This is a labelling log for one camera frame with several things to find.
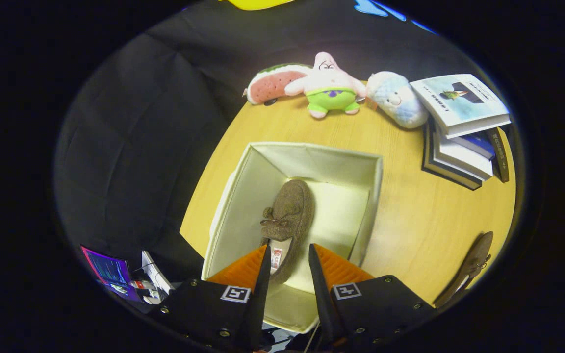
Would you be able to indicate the thick white book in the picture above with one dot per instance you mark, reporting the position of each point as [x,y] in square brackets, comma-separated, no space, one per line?
[464,159]

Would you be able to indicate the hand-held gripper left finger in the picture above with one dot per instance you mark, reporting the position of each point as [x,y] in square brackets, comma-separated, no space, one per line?
[260,294]

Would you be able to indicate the brown fuzzy shoe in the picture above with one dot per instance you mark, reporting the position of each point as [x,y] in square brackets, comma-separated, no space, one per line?
[292,206]
[474,260]

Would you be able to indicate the grey fabric storage box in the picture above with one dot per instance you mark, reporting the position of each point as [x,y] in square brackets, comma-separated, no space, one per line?
[336,211]

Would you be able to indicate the open laptop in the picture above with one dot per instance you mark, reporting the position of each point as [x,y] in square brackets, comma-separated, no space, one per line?
[108,269]

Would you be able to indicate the pink starfish plush toy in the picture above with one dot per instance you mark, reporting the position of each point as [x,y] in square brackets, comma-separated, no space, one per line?
[329,83]

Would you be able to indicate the pale blue cover book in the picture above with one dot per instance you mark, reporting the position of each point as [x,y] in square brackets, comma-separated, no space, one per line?
[459,103]

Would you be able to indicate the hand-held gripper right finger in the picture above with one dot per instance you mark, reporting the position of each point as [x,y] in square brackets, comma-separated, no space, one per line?
[322,294]

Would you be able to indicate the thick black cover book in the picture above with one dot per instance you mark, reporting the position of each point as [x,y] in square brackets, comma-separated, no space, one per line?
[451,175]

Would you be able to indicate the dark blue cover book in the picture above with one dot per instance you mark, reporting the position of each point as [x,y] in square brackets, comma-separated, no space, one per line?
[478,144]

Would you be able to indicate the slim black book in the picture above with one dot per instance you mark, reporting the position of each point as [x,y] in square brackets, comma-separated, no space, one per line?
[500,157]

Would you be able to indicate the white blue cloud plush toy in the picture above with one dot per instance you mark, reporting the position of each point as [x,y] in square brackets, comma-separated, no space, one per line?
[398,100]

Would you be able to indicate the watermelon slice plush toy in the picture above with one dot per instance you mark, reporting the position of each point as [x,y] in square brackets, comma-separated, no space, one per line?
[275,86]

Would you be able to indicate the white power strip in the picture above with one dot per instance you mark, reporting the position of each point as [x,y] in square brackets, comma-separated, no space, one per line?
[157,274]

